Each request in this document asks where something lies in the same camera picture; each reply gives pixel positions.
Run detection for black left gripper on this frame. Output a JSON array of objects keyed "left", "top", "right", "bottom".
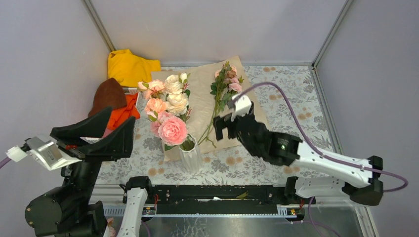
[{"left": 49, "top": 103, "right": 133, "bottom": 206}]

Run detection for beige kraft wrapping paper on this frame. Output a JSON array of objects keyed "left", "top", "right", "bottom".
[{"left": 151, "top": 56, "right": 271, "bottom": 161}]

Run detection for cream white rose stem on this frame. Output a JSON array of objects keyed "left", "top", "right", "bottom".
[{"left": 164, "top": 72, "right": 191, "bottom": 123}]

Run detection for large pink peony stem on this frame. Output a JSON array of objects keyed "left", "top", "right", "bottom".
[{"left": 147, "top": 111, "right": 195, "bottom": 151}]

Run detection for peach rose stem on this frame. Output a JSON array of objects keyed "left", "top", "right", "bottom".
[{"left": 138, "top": 80, "right": 168, "bottom": 121}]

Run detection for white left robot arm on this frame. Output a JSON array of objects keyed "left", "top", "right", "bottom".
[{"left": 24, "top": 107, "right": 136, "bottom": 237}]

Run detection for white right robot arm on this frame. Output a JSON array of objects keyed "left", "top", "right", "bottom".
[{"left": 212, "top": 114, "right": 383, "bottom": 206}]

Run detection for white ribbed vase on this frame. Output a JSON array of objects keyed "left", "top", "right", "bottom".
[{"left": 179, "top": 134, "right": 203, "bottom": 173}]

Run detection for pink artificial flowers at bottom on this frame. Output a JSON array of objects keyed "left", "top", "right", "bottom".
[{"left": 105, "top": 217, "right": 116, "bottom": 237}]

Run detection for orange cloth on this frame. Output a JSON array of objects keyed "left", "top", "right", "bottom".
[{"left": 106, "top": 93, "right": 140, "bottom": 130}]

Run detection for small pink rose stem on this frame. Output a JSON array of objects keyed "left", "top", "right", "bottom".
[{"left": 198, "top": 61, "right": 244, "bottom": 148}]

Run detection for brown cloth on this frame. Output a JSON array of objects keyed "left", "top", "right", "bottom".
[{"left": 88, "top": 78, "right": 127, "bottom": 117}]

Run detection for white plastic basket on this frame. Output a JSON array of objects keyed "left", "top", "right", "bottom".
[{"left": 123, "top": 87, "right": 141, "bottom": 99}]

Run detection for yellow cloth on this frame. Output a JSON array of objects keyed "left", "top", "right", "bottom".
[{"left": 107, "top": 49, "right": 161, "bottom": 87}]

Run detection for floral patterned table mat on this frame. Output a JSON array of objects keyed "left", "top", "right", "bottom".
[{"left": 97, "top": 66, "right": 334, "bottom": 185}]

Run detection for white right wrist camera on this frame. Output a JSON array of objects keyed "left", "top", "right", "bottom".
[{"left": 227, "top": 94, "right": 252, "bottom": 121}]

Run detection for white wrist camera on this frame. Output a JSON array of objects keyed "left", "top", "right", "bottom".
[
  {"left": 6, "top": 135, "right": 81, "bottom": 171},
  {"left": 227, "top": 94, "right": 252, "bottom": 121}
]

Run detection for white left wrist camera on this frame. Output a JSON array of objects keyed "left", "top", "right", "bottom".
[{"left": 6, "top": 135, "right": 81, "bottom": 171}]

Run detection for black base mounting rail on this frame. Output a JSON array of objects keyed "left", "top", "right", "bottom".
[{"left": 123, "top": 183, "right": 317, "bottom": 215}]

